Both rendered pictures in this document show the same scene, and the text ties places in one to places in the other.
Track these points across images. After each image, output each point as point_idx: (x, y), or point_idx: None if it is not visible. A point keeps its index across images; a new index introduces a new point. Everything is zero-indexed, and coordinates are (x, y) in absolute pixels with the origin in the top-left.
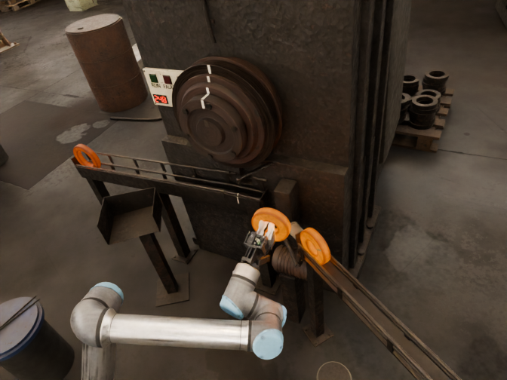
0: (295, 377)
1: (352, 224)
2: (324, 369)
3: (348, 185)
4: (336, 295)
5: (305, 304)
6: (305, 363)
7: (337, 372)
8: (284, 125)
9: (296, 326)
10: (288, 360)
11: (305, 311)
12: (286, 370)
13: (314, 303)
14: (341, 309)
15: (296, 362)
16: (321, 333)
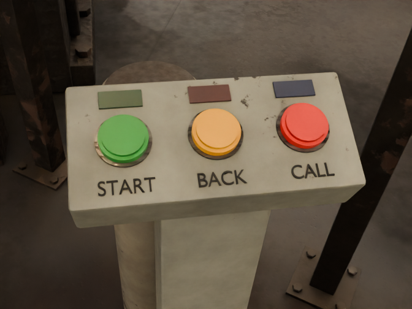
0: (34, 260)
1: None
2: (114, 84)
3: None
4: (64, 95)
5: (2, 120)
6: (48, 226)
7: (153, 76)
8: None
9: (0, 172)
10: (4, 236)
11: (8, 141)
12: (7, 258)
13: (24, 53)
14: None
15: (26, 232)
16: (59, 160)
